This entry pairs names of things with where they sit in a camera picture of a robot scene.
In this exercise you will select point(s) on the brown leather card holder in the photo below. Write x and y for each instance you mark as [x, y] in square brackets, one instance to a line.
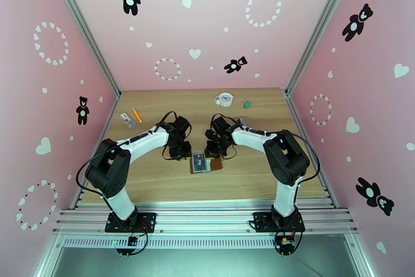
[216, 165]

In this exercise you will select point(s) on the dark grey credit card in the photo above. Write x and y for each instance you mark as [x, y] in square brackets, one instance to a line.
[198, 163]

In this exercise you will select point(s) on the clear acrylic card box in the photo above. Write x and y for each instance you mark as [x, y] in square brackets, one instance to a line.
[241, 120]

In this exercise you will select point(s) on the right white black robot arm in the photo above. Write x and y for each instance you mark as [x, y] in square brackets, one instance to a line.
[249, 138]

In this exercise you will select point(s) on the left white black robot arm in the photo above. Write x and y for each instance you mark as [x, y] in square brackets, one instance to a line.
[146, 143]

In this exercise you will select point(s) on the white round alarm clock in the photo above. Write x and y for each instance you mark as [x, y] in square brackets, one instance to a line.
[224, 99]

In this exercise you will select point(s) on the teal binder clip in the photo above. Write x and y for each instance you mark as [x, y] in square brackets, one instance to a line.
[247, 104]

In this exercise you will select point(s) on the orange pen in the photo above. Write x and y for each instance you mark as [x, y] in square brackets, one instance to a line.
[137, 115]

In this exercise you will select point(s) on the clear plastic packet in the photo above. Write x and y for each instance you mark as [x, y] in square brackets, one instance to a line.
[128, 120]

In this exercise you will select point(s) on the vented metal strip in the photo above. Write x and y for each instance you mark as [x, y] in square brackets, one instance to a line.
[194, 242]

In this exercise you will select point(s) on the small black circuit board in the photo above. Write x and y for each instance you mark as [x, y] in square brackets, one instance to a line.
[132, 241]
[285, 244]

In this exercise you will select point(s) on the aluminium rail platform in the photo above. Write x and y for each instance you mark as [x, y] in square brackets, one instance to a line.
[207, 221]

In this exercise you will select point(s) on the aluminium table side rail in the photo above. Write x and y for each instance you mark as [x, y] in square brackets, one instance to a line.
[296, 117]
[110, 117]

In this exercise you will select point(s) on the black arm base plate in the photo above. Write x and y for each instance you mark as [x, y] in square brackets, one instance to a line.
[259, 221]
[147, 221]

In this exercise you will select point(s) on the aluminium frame post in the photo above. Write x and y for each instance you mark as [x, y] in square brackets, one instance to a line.
[319, 26]
[81, 26]

